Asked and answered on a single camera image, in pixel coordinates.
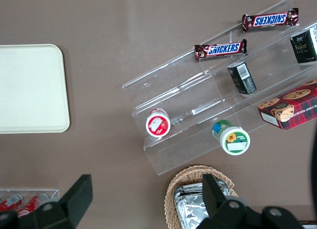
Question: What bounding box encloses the Snickers chocolate bar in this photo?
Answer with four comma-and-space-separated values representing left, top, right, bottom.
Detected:
194, 39, 248, 61
242, 7, 299, 33

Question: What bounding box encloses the silver foil wrapped pack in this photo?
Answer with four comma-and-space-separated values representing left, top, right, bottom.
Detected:
173, 179, 235, 229

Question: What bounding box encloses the light wicker basket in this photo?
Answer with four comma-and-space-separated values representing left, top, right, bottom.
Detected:
164, 165, 240, 229

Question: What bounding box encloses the clear acrylic bottle rack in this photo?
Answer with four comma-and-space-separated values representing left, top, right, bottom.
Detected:
0, 188, 60, 215

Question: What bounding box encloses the green sunflower lid cup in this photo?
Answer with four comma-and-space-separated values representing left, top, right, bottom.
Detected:
211, 119, 251, 156

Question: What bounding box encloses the red tartan cookie box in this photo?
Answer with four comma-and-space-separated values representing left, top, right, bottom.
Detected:
257, 78, 317, 131

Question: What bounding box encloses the red strawberry lid cup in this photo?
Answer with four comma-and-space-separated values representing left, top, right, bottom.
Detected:
145, 108, 171, 138

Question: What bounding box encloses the small black barcode carton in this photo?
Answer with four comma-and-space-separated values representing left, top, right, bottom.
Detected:
227, 61, 257, 95

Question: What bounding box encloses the cream plastic serving tray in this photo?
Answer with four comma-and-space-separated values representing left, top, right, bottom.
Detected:
0, 44, 71, 134

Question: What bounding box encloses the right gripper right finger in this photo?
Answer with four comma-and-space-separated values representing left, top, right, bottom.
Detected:
197, 174, 302, 229

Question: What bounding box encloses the clear acrylic stepped shelf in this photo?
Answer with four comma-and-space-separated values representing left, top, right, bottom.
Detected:
121, 0, 317, 176

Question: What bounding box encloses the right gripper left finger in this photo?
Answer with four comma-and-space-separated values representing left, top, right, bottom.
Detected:
0, 174, 94, 229

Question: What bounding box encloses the small black white-faced carton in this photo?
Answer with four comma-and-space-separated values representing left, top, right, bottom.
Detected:
290, 23, 317, 64

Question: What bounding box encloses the red cola bottle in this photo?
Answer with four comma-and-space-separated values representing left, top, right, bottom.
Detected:
0, 193, 24, 212
17, 193, 50, 219

